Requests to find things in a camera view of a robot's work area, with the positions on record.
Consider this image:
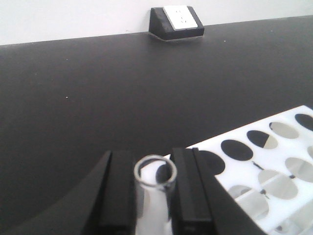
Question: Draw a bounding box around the white test tube rack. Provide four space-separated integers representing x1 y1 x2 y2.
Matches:
185 106 313 235

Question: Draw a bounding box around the short clear test tube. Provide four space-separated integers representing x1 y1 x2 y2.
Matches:
134 154 178 235

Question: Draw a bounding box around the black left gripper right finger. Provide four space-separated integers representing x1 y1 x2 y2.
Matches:
169 147 235 235

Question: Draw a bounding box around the black and white power socket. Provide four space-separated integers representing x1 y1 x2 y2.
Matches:
149 5 204 41

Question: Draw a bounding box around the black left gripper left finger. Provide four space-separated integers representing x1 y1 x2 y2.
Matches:
80 150 137 235

